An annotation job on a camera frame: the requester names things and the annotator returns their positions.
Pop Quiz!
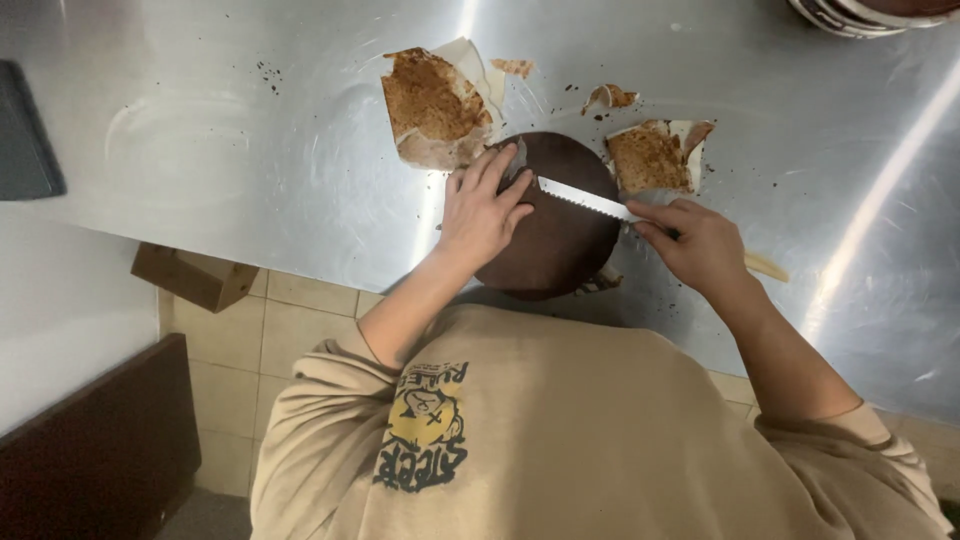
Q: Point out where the brown cardboard box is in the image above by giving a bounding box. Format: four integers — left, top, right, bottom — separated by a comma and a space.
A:
130, 241, 261, 315

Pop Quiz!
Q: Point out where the serrated knife with pale handle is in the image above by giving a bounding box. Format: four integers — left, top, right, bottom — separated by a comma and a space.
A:
508, 138, 791, 285

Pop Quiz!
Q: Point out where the stack of striped bowls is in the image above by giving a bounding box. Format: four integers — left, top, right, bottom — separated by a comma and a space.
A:
786, 0, 960, 39

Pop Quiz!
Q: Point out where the round chocolate cake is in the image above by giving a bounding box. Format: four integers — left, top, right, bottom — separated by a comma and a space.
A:
473, 132, 624, 303

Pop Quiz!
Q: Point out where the cake board under cake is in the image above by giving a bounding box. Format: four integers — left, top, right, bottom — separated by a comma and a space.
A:
576, 264, 624, 296

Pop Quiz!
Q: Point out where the person's right hand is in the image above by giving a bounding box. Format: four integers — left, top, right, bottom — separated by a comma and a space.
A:
625, 197, 752, 301

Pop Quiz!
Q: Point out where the person's left hand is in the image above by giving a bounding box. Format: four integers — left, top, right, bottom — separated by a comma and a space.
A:
438, 142, 537, 276

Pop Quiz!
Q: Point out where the dark brown wooden furniture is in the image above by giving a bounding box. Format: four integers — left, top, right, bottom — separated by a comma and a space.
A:
0, 333, 203, 540

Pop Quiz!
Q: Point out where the large stained parchment paper piece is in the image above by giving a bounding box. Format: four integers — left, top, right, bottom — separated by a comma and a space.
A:
379, 36, 507, 173

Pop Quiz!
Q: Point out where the beige printed sweatshirt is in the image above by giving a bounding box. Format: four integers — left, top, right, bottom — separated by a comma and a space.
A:
249, 303, 955, 540

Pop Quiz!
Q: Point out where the dark grey tray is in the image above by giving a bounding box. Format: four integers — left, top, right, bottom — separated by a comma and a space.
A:
0, 60, 68, 202

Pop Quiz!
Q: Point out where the medium stained parchment paper piece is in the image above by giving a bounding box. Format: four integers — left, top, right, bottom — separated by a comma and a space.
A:
604, 119, 716, 197

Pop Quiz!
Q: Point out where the curled stained parchment paper scrap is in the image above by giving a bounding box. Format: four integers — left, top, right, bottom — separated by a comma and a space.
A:
579, 83, 641, 118

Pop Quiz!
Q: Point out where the tiny stained parchment paper scrap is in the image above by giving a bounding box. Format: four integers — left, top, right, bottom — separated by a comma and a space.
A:
489, 58, 536, 81

